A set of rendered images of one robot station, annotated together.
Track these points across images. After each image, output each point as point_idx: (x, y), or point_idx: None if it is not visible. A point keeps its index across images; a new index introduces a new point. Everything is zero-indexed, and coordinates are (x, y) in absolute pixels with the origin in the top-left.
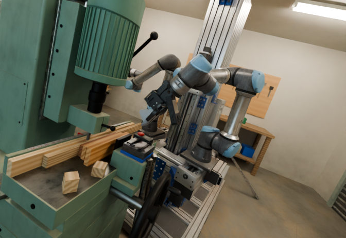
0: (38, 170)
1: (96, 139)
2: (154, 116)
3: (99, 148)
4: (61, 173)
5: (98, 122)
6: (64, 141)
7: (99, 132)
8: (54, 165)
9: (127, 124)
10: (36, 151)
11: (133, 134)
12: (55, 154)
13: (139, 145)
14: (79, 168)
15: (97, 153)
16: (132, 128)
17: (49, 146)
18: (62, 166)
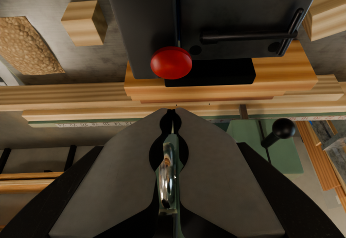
0: (344, 75)
1: (225, 99)
2: (238, 213)
3: (283, 74)
4: (345, 51)
5: (290, 155)
6: (283, 114)
7: (262, 121)
8: (319, 73)
9: (62, 115)
10: (341, 111)
11: (44, 78)
12: (327, 95)
13: None
14: (314, 44)
15: (279, 60)
16: (45, 101)
17: (314, 114)
18: (316, 67)
